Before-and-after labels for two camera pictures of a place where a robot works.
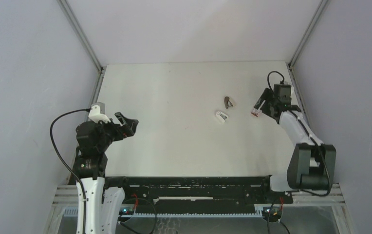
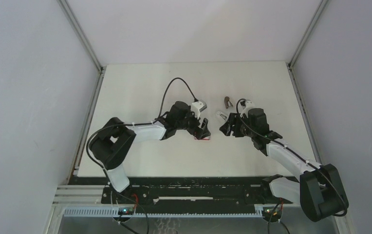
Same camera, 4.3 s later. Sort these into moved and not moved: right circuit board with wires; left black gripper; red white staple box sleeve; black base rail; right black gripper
Moved: right black gripper; red white staple box sleeve; left black gripper
Not moved: black base rail; right circuit board with wires
